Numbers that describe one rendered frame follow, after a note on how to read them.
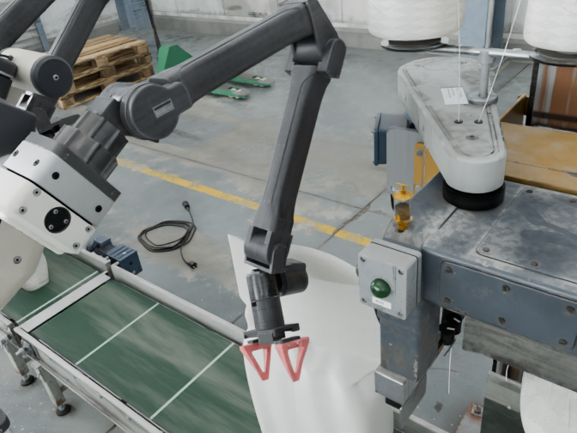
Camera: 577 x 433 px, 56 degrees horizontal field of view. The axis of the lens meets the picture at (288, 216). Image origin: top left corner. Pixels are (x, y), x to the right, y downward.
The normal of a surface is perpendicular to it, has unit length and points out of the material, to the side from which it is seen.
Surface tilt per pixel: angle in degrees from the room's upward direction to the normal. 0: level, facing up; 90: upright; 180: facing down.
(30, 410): 0
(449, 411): 0
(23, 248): 90
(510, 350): 90
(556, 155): 0
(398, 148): 90
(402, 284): 90
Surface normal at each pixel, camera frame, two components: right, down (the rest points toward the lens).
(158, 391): -0.10, -0.85
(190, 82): 0.79, 0.04
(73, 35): 0.66, 0.19
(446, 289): -0.61, 0.47
